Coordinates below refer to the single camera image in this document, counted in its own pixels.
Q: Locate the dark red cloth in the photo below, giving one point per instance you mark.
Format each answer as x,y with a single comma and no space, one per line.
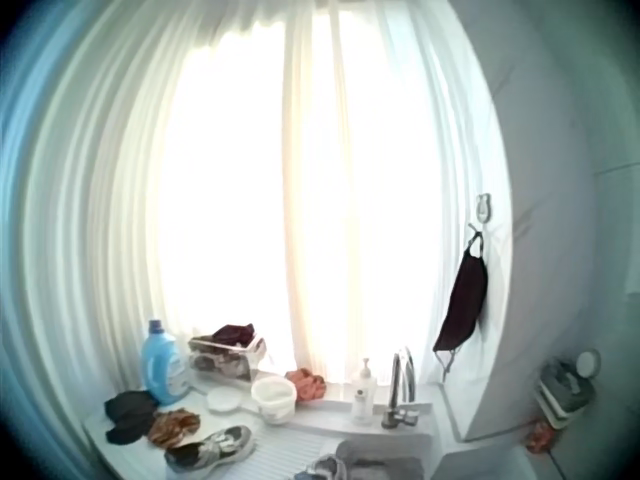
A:
234,332

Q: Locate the orange cloth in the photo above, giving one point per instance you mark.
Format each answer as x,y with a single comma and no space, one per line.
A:
307,382

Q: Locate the dark face mask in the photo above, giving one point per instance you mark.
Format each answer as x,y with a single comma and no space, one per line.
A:
462,300

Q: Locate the clear plastic box of clothes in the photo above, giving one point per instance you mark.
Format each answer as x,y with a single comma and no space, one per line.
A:
225,362

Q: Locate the white pump soap bottle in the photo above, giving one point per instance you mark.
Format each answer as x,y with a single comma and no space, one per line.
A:
364,395

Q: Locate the white plastic tub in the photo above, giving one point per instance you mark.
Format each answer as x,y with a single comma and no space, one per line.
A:
273,397

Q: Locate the chrome sink faucet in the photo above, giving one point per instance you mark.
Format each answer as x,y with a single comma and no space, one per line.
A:
400,390

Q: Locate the white round lid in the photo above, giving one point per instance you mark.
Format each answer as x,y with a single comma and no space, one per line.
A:
223,399

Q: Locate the blue detergent bottle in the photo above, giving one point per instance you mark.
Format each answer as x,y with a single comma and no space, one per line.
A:
162,362

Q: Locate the white sheer curtain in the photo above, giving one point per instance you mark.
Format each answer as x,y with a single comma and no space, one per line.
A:
125,165

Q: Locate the white sink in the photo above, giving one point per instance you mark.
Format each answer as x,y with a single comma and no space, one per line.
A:
260,450

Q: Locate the grey white sneaker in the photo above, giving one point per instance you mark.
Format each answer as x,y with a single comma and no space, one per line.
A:
210,448

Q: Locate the brown patterned cloth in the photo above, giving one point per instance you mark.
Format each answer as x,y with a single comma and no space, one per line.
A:
172,425

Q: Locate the black cloth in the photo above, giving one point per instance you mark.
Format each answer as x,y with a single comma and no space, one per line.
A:
127,415

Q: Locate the orange red sponge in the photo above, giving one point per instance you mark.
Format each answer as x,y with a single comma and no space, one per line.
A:
539,434

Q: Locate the white wall hook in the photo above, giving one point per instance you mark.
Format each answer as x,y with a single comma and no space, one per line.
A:
483,207

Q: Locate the white wall soap rack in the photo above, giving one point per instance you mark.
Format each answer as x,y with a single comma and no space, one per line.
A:
567,390

